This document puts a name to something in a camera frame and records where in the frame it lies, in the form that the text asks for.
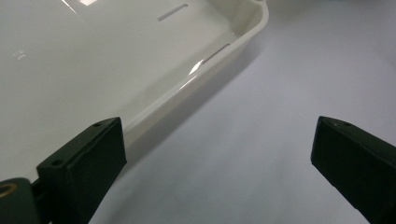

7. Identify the white plastic tray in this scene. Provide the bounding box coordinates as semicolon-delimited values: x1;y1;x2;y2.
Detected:
0;0;271;185

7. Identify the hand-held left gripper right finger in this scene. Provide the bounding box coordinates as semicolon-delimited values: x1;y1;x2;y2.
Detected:
310;115;396;224

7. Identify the white table mat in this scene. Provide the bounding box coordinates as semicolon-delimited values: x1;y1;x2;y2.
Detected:
88;0;396;224

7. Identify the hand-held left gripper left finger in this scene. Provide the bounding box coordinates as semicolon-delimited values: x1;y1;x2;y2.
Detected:
36;117;128;224

